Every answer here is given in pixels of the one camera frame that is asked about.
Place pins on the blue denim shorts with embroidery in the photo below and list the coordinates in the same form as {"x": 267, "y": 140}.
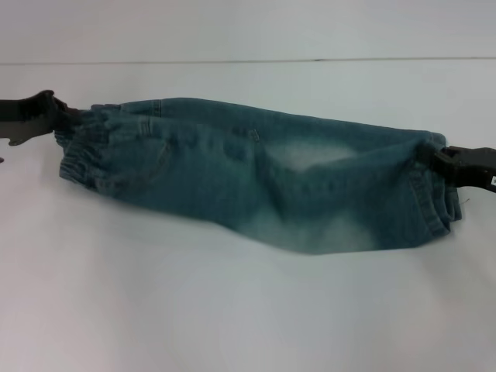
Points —
{"x": 232, "y": 174}

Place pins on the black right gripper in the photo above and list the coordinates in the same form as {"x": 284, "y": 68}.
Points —
{"x": 472, "y": 166}

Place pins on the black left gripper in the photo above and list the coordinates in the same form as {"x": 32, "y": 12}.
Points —
{"x": 23, "y": 112}

